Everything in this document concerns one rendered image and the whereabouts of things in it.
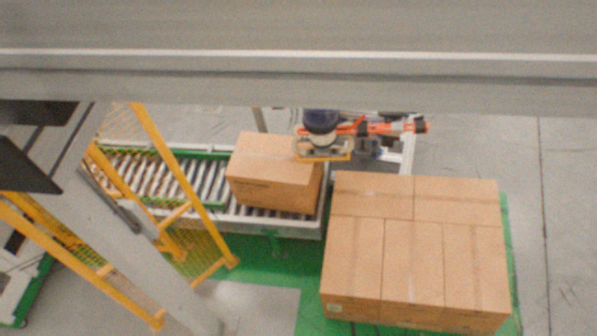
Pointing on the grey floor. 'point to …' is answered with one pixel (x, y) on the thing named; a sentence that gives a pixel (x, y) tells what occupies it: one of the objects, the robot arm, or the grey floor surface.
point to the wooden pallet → (408, 324)
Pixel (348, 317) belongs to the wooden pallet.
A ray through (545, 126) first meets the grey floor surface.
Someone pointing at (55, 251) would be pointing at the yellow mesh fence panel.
